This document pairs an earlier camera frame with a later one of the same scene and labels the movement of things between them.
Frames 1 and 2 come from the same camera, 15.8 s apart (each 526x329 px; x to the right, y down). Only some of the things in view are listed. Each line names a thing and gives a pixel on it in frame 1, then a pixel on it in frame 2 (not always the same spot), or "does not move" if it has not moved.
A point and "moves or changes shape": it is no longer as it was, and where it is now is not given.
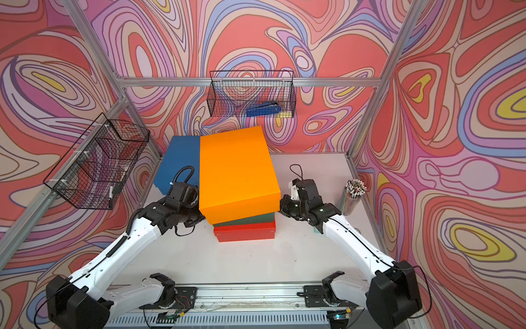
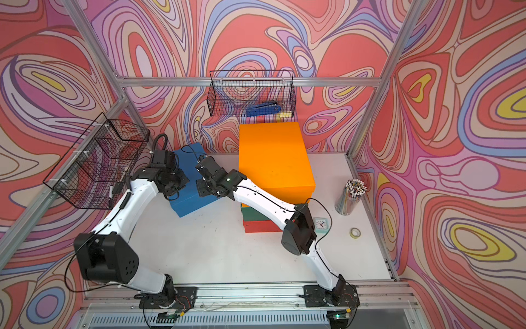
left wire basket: x=91 y=174 does not move
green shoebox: x=261 y=218 moves or changes shape
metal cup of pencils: x=354 y=190 does not move
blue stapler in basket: x=264 y=109 does not move
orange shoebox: x=237 y=179 moves or changes shape
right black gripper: x=283 y=208 → x=201 y=185
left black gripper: x=195 y=223 → x=183 y=178
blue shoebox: x=182 y=151 moves or changes shape
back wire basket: x=230 y=93 does not move
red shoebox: x=242 y=232 moves or changes shape
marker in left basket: x=110 y=197 does not move
